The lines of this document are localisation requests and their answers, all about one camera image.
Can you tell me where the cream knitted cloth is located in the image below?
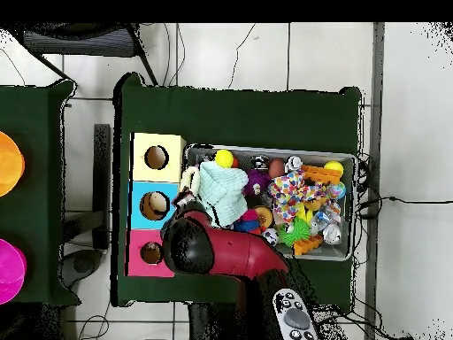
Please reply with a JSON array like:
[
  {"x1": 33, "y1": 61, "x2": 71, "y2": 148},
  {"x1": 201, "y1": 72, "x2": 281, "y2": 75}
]
[{"x1": 179, "y1": 166, "x2": 202, "y2": 195}]

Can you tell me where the mint green knitted cloth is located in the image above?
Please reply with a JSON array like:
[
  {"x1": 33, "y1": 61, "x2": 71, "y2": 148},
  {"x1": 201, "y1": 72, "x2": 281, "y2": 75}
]
[{"x1": 196, "y1": 160, "x2": 250, "y2": 228}]

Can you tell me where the wooden box with three holes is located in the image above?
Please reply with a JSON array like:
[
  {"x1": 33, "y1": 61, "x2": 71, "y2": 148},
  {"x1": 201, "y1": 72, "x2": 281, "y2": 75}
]
[{"x1": 123, "y1": 132, "x2": 187, "y2": 278}]

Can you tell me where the yellow smooth ball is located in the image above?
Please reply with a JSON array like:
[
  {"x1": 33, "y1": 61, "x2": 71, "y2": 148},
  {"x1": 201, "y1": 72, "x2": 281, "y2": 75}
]
[{"x1": 214, "y1": 149, "x2": 234, "y2": 168}]

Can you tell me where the purple spiky ball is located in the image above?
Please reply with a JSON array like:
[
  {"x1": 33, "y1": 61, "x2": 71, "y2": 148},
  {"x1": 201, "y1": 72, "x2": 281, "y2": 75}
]
[{"x1": 243, "y1": 168, "x2": 272, "y2": 197}]

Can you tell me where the toy hamburger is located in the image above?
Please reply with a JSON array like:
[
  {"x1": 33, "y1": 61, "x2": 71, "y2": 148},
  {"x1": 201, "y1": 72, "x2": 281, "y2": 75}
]
[{"x1": 254, "y1": 205, "x2": 274, "y2": 229}]

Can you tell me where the small soccer ball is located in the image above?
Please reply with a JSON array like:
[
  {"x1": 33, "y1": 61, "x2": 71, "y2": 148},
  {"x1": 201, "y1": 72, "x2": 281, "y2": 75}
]
[{"x1": 263, "y1": 228, "x2": 280, "y2": 247}]

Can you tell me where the dark green table cloth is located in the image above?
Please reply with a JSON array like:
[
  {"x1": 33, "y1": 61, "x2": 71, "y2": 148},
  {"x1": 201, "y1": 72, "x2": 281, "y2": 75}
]
[{"x1": 111, "y1": 72, "x2": 364, "y2": 314}]

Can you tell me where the brown toy football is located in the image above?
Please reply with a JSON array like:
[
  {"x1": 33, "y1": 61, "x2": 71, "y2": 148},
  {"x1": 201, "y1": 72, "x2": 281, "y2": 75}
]
[{"x1": 267, "y1": 158, "x2": 286, "y2": 179}]

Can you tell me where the polka dot cloth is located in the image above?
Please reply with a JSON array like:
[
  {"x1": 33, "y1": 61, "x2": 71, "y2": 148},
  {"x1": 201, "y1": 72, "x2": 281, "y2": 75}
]
[{"x1": 266, "y1": 169, "x2": 328, "y2": 224}]

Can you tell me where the dark grey floor object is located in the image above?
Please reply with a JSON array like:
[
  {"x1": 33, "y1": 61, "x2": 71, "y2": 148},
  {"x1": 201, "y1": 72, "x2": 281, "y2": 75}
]
[{"x1": 58, "y1": 248, "x2": 104, "y2": 289}]

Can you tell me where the short orange plastic block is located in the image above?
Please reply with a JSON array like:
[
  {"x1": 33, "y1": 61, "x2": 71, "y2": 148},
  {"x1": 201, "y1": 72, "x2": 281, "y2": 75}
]
[{"x1": 292, "y1": 235, "x2": 324, "y2": 257}]

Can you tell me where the long orange plastic block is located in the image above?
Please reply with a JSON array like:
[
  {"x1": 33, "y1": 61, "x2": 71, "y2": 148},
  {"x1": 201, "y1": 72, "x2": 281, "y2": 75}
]
[{"x1": 302, "y1": 164, "x2": 343, "y2": 185}]

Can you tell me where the side table green cloth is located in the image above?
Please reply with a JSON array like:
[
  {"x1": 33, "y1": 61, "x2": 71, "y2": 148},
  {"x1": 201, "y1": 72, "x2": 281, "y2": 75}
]
[{"x1": 0, "y1": 79, "x2": 81, "y2": 306}]

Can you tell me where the orange plastic bowl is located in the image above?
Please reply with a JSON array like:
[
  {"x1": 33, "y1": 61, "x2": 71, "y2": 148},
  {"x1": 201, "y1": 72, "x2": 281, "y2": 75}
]
[{"x1": 0, "y1": 130, "x2": 27, "y2": 198}]

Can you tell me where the magenta plastic bowl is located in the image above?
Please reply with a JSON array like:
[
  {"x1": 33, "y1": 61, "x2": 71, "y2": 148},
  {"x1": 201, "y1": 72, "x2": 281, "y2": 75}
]
[{"x1": 0, "y1": 238, "x2": 28, "y2": 305}]

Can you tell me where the black striped chair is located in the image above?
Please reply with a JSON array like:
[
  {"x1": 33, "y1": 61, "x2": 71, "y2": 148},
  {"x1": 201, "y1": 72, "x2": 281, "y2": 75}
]
[{"x1": 8, "y1": 22, "x2": 159, "y2": 87}]

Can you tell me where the green stringy puffer ball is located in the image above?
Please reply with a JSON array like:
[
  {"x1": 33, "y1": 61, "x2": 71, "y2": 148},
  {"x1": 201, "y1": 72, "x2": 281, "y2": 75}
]
[{"x1": 277, "y1": 217, "x2": 311, "y2": 248}]

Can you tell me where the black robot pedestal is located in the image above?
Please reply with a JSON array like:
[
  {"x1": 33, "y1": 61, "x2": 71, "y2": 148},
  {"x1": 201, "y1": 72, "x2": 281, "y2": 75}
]
[{"x1": 187, "y1": 302, "x2": 245, "y2": 340}]

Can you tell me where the silver wire mesh bin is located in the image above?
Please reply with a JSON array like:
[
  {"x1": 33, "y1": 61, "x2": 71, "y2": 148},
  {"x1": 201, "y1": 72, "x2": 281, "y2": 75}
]
[{"x1": 179, "y1": 143, "x2": 357, "y2": 262}]

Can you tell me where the thin black floor cable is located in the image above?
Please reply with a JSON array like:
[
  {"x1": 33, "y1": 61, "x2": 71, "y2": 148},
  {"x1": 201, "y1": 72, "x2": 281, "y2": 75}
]
[{"x1": 226, "y1": 22, "x2": 257, "y2": 90}]

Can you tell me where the black power cable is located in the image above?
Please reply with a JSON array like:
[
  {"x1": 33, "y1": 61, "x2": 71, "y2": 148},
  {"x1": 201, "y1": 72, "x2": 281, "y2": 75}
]
[{"x1": 357, "y1": 195, "x2": 453, "y2": 218}]

